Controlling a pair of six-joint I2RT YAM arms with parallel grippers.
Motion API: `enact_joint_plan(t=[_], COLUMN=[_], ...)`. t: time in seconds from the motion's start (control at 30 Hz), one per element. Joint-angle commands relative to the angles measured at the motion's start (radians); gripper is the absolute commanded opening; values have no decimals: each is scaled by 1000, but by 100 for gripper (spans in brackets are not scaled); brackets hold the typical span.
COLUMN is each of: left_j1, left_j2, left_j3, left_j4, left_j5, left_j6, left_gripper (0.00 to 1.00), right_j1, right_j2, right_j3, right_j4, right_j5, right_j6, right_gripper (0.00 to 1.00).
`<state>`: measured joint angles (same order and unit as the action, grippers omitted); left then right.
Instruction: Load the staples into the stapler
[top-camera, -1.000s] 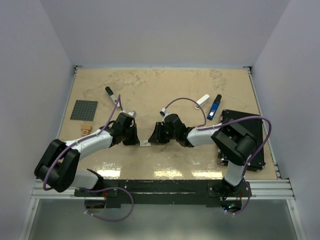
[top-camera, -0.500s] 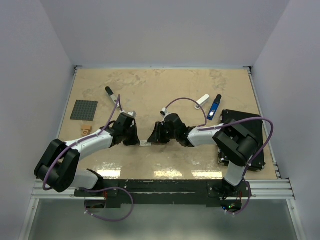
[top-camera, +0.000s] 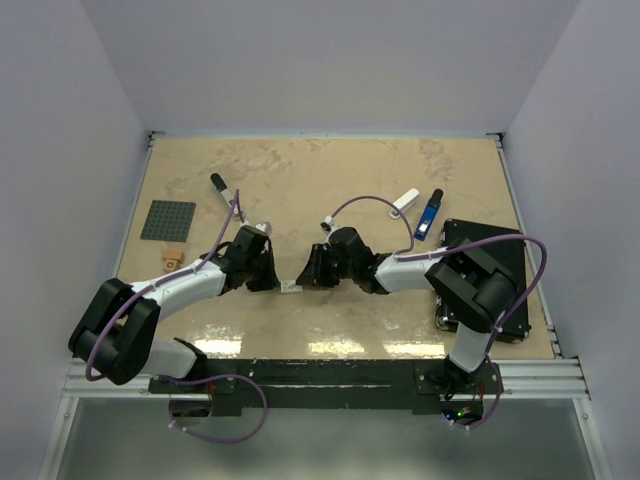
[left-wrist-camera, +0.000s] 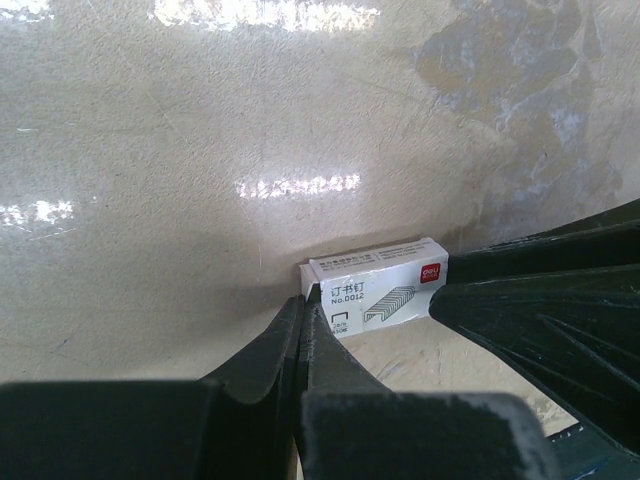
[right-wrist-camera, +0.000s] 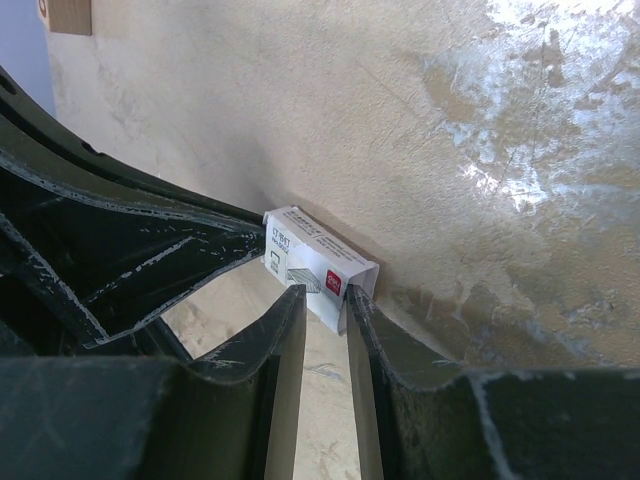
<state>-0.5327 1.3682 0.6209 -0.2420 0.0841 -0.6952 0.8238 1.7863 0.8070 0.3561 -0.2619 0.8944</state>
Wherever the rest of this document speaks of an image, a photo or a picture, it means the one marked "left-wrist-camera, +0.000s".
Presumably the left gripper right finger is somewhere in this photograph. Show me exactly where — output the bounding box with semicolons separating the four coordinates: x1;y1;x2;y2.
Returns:
295;287;560;479

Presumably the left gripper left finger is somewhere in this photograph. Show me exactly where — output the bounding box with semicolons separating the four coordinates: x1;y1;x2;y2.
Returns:
1;297;304;479

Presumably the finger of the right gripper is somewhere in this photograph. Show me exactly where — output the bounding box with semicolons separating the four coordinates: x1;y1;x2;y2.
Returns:
429;201;639;440

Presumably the white staple box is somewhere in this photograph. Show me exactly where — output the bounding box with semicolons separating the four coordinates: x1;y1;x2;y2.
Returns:
300;237;449;338

